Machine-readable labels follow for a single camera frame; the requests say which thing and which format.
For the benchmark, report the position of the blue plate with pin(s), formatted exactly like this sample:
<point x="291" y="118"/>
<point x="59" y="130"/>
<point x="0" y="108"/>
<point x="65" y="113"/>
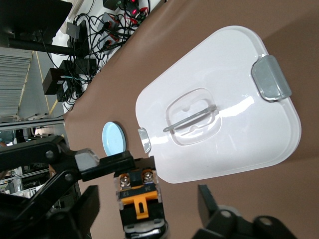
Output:
<point x="113" y="139"/>

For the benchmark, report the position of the small black power adapter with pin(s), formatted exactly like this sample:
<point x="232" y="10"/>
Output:
<point x="73" y="30"/>

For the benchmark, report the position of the white lidded storage box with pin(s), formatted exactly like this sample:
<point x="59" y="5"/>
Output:
<point x="249" y="139"/>

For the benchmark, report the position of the black monitor stand bar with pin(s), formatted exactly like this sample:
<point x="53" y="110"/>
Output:
<point x="37" y="44"/>

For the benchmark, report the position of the black monitor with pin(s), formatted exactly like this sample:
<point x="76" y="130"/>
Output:
<point x="30" y="17"/>

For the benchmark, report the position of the white corrugated panel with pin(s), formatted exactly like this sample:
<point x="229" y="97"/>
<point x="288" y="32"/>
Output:
<point x="12" y="82"/>

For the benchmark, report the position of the flat black power adapter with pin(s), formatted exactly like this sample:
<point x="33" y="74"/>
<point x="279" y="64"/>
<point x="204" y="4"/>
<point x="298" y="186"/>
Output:
<point x="79" y="66"/>

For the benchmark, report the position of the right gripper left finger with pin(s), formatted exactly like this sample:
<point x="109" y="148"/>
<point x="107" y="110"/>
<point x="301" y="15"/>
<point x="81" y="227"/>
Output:
<point x="91" y="204"/>

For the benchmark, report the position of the grey hub red plugs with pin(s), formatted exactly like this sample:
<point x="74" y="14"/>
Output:
<point x="111" y="21"/>

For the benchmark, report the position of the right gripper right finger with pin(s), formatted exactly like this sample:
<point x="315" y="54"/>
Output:
<point x="207" y="204"/>

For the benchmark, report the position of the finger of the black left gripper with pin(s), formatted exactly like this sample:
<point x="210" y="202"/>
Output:
<point x="112" y="164"/>

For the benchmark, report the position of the black device red lights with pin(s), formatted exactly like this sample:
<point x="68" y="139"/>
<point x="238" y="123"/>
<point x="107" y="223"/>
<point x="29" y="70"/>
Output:
<point x="119" y="6"/>

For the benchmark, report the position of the aluminium rail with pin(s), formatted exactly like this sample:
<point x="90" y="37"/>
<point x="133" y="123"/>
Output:
<point x="30" y="123"/>

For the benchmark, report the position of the large black power adapter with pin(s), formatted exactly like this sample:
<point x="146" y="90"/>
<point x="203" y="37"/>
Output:
<point x="53" y="82"/>

